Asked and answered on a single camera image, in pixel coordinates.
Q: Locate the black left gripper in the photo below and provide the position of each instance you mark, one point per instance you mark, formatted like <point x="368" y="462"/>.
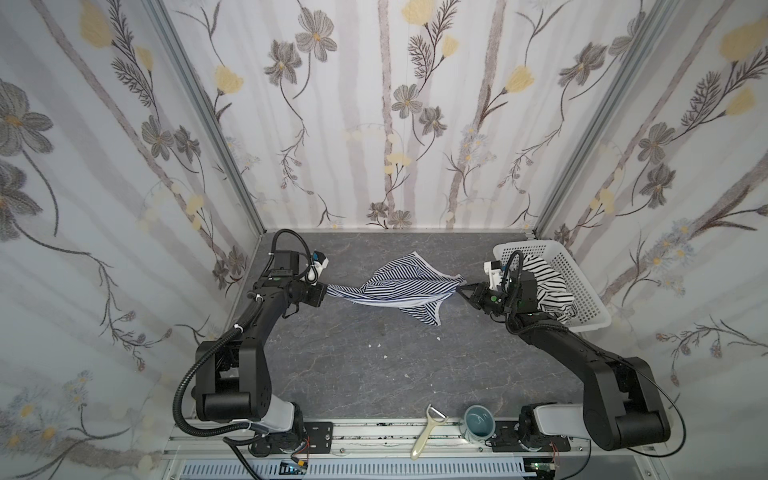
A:
<point x="318" y="293"/>

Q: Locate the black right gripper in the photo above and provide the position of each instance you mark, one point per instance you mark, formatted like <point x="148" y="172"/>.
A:
<point x="483" y="297"/>

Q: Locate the blue white striped tank top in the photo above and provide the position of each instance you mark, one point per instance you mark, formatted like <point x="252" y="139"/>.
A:
<point x="409" y="284"/>

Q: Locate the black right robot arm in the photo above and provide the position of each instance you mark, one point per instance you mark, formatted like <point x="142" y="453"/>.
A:
<point x="621" y="406"/>

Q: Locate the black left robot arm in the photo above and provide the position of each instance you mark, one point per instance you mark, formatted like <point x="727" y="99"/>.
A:
<point x="232" y="383"/>

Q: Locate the black white striped tank top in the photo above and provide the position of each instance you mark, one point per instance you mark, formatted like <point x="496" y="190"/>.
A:
<point x="552" y="294"/>

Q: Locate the white plastic laundry basket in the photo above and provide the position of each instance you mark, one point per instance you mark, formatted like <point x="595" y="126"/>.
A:
<point x="590" y="312"/>

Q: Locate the teal ceramic mug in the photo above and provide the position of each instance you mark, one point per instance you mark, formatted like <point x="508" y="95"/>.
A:
<point x="477" y="424"/>

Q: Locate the cream vegetable peeler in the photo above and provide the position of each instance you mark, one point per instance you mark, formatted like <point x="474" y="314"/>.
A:
<point x="434" y="418"/>

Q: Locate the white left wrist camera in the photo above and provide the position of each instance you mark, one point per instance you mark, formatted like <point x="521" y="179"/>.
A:
<point x="319" y="262"/>

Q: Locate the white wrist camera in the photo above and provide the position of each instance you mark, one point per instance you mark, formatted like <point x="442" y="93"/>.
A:
<point x="319" y="262"/>
<point x="495" y="271"/>

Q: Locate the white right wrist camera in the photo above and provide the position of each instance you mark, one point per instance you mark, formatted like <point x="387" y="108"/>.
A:
<point x="495" y="271"/>

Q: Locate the aluminium mounting rail frame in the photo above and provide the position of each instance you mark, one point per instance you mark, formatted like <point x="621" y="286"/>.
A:
<point x="381" y="448"/>

